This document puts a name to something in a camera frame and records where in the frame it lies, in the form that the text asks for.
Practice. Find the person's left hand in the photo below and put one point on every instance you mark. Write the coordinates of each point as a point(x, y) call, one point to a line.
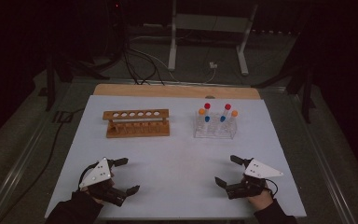
point(95, 198)

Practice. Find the white plug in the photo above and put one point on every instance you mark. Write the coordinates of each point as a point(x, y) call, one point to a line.
point(213, 65)

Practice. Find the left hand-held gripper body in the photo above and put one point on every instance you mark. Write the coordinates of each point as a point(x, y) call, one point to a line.
point(97, 174)

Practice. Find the black stand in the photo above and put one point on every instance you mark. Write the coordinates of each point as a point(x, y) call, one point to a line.
point(50, 90)
point(306, 99)

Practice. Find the wooden test tube rack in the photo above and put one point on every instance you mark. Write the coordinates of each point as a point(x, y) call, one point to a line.
point(136, 129)

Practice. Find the orange-capped test tube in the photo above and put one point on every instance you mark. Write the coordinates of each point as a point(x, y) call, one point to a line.
point(234, 113)
point(201, 111)

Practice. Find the person's right hand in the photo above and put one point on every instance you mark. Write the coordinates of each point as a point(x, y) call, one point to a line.
point(262, 201)

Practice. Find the white metal stand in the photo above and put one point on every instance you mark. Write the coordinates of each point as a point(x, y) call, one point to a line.
point(172, 46)

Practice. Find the metal floor rail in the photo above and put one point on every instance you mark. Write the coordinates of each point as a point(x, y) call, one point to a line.
point(15, 174)
point(323, 161)
point(84, 81)

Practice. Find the white table mat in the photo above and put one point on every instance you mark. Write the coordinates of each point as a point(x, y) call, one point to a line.
point(174, 174)

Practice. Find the dark equipment tower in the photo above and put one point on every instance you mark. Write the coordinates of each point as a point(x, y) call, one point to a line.
point(117, 18)

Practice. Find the blue-capped test tube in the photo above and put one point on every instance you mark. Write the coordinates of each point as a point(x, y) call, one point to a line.
point(207, 118)
point(223, 118)

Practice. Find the clear plastic test tube rack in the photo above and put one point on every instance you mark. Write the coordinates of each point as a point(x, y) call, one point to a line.
point(214, 132)

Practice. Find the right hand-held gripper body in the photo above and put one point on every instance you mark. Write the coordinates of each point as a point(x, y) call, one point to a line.
point(259, 170)

